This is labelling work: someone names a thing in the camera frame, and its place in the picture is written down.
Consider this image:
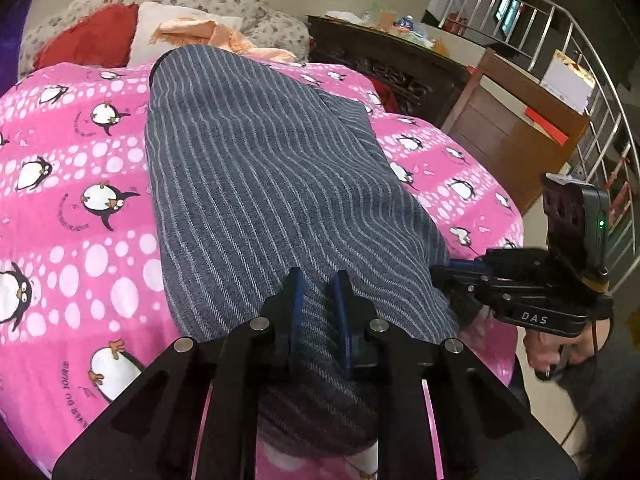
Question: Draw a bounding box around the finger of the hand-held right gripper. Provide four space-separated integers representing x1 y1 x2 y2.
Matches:
447 255 493 275
429 265 483 328

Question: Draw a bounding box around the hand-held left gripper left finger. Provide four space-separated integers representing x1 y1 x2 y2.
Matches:
52 266 305 480

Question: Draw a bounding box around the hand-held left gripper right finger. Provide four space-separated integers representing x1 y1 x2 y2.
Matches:
332 270 581 480

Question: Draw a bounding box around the grey striped suit jacket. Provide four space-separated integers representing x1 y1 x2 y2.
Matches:
144 44 463 456

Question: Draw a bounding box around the person's right forearm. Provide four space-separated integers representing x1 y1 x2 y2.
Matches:
555 350 640 461

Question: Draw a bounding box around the person's right hand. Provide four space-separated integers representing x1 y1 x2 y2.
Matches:
522 317 616 381

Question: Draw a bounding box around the red paper strip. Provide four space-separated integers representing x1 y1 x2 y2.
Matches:
525 107 571 146

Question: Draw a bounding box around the brown wooden cabinet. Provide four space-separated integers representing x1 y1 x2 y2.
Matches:
442 47 591 213

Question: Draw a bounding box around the white cardboard box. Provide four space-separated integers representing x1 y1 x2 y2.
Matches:
539 50 597 115

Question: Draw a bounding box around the red cloth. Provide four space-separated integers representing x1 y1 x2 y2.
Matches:
370 79 401 113

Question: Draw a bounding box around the metal stair railing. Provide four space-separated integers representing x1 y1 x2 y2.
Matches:
440 0 640 291

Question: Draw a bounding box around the dark carved wooden headboard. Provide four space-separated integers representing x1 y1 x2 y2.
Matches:
306 14 471 128

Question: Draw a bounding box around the pile of household clutter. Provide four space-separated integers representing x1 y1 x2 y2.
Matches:
325 2 451 56

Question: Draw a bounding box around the pink penguin print blanket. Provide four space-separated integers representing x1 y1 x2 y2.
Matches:
0 60 526 480

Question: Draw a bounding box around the peach fringed scarf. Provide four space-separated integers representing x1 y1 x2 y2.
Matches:
148 17 296 63

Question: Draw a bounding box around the white pillow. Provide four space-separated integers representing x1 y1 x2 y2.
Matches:
125 1 244 68

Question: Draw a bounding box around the red pillow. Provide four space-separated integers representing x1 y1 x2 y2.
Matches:
32 4 141 71

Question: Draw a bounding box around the black cable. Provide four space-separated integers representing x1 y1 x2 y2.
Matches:
557 317 601 448

